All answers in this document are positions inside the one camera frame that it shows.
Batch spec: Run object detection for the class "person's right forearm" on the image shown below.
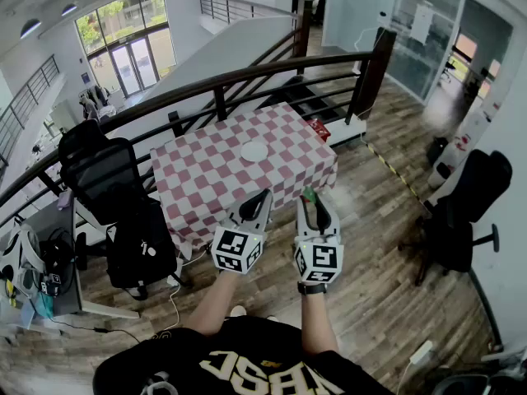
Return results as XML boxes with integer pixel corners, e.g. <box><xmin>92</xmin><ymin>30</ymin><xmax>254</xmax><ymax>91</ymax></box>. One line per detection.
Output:
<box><xmin>300</xmin><ymin>292</ymin><xmax>339</xmax><ymax>357</ymax></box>

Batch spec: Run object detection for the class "glass entrance door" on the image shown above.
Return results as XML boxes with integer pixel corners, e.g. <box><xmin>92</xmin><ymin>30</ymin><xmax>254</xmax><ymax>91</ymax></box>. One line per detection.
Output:
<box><xmin>108</xmin><ymin>35</ymin><xmax>161</xmax><ymax>97</ymax></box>

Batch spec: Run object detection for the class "black padded office chair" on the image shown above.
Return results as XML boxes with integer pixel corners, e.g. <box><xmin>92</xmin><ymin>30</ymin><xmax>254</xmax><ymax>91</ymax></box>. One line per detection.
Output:
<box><xmin>398</xmin><ymin>149</ymin><xmax>514</xmax><ymax>287</ymax></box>

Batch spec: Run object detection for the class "white headset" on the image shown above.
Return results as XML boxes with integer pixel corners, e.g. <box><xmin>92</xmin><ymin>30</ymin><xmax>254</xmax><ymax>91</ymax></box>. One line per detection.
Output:
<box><xmin>0</xmin><ymin>219</ymin><xmax>43</xmax><ymax>298</ymax></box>

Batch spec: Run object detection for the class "black backpack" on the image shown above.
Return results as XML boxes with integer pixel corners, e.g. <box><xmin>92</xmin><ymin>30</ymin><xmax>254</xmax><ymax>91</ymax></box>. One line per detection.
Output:
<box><xmin>105</xmin><ymin>197</ymin><xmax>179</xmax><ymax>300</ymax></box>

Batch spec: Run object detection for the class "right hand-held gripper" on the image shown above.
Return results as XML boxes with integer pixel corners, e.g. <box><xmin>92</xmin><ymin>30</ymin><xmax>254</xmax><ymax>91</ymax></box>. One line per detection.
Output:
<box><xmin>292</xmin><ymin>194</ymin><xmax>345</xmax><ymax>286</ymax></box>

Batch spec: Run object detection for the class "black wristwatch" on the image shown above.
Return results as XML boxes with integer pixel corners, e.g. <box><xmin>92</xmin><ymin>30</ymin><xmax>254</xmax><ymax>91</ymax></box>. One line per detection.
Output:
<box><xmin>296</xmin><ymin>281</ymin><xmax>329</xmax><ymax>296</ymax></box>

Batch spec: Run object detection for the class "dark wooden newel post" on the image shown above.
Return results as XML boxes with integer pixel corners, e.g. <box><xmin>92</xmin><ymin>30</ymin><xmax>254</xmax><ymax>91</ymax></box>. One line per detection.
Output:
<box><xmin>347</xmin><ymin>26</ymin><xmax>398</xmax><ymax>126</ymax></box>

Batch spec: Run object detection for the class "white round plate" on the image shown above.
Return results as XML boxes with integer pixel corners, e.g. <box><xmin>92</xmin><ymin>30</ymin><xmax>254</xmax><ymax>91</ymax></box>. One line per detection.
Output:
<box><xmin>240</xmin><ymin>141</ymin><xmax>269</xmax><ymax>164</ymax></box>

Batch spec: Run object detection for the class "brown wooden stair post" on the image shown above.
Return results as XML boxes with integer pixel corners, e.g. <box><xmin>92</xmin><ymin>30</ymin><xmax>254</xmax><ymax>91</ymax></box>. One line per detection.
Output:
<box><xmin>296</xmin><ymin>0</ymin><xmax>314</xmax><ymax>75</ymax></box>

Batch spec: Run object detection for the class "black mesh office chair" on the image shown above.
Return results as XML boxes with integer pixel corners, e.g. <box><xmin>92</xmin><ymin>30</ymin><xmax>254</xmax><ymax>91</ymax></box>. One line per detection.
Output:
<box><xmin>57</xmin><ymin>118</ymin><xmax>145</xmax><ymax>226</ymax></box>

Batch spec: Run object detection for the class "dark curved railing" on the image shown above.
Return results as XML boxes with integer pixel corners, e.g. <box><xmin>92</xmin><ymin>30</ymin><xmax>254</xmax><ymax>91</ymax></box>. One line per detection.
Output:
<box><xmin>0</xmin><ymin>49</ymin><xmax>386</xmax><ymax>230</ymax></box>

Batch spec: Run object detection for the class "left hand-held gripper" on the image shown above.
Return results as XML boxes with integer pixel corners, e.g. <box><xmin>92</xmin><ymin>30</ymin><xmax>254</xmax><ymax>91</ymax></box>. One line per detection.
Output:
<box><xmin>210</xmin><ymin>187</ymin><xmax>276</xmax><ymax>277</ymax></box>

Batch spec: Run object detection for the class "person's left forearm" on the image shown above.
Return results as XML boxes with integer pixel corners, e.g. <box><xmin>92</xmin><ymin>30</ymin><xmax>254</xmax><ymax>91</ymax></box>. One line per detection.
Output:
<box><xmin>180</xmin><ymin>269</ymin><xmax>240</xmax><ymax>337</ymax></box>

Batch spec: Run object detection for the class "white power strip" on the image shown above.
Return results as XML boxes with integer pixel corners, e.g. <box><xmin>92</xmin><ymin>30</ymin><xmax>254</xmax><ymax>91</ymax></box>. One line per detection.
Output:
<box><xmin>409</xmin><ymin>339</ymin><xmax>435</xmax><ymax>366</ymax></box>

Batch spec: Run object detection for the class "red white checkered tablecloth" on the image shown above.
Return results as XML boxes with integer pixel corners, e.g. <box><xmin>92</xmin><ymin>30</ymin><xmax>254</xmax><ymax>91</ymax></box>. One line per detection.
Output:
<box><xmin>150</xmin><ymin>101</ymin><xmax>339</xmax><ymax>259</ymax></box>

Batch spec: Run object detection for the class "tangle of black cables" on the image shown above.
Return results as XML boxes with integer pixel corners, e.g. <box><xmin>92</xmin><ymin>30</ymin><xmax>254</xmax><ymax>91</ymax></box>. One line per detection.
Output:
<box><xmin>39</xmin><ymin>227</ymin><xmax>77</xmax><ymax>298</ymax></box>

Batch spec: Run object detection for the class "person's black printed t-shirt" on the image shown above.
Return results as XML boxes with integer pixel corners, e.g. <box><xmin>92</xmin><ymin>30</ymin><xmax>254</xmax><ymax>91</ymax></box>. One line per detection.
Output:
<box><xmin>92</xmin><ymin>314</ymin><xmax>396</xmax><ymax>395</ymax></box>

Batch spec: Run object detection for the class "grey desk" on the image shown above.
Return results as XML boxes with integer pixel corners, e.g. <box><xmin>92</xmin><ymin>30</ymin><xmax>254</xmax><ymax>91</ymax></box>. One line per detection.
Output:
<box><xmin>0</xmin><ymin>195</ymin><xmax>141</xmax><ymax>321</ymax></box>

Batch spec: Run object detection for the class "red box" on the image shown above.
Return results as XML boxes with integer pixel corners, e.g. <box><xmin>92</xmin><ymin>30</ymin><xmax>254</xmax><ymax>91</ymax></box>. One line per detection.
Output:
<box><xmin>306</xmin><ymin>118</ymin><xmax>331</xmax><ymax>142</ymax></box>

